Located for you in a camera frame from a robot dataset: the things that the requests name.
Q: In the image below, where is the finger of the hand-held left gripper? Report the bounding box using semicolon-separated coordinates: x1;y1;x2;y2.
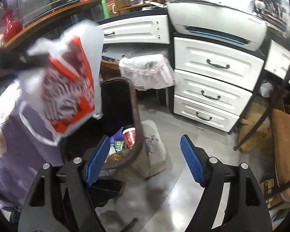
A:
0;49;50;73

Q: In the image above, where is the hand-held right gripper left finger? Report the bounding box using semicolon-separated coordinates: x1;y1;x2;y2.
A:
17;135;112;232

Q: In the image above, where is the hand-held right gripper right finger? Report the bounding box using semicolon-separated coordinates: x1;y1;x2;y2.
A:
180;135;273;232

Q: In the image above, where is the red paper cup black lid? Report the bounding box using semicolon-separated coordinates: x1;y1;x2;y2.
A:
122;124;137;149

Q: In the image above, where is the white orange plastic bag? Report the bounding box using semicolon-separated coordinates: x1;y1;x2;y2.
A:
18;20;104;147

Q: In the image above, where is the dark trash bin brown rim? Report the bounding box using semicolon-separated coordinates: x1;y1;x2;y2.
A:
60;77;147;206

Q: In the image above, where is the orange plastic bottle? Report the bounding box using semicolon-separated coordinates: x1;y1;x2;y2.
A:
104;151;126;165

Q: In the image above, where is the purple plastic bag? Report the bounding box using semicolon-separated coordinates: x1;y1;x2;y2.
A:
110;127;125;143

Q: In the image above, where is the red vase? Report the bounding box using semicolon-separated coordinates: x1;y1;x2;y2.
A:
2;10;23;41

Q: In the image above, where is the printed beige footstool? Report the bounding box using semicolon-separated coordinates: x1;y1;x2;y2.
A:
133;120;167;179

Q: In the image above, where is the orange wooden counter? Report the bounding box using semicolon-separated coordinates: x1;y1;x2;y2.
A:
3;0;104;51

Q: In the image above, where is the glass display case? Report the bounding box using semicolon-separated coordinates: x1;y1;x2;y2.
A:
16;0;81;28

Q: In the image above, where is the white desk with drawers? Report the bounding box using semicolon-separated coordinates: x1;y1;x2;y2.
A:
95;6;290;134

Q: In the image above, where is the green bottle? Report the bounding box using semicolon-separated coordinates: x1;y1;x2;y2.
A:
100;0;111;19

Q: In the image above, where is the brown seat metal chair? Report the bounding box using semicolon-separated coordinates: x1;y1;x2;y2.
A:
234;60;290;203

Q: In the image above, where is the stool with pink frilled cover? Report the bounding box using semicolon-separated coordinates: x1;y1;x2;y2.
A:
118;54;176;107

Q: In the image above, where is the small white plastic bag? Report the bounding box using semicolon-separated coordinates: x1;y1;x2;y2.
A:
260;80;273;98

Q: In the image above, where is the grey printer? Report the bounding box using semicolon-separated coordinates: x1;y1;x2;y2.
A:
167;0;269;52

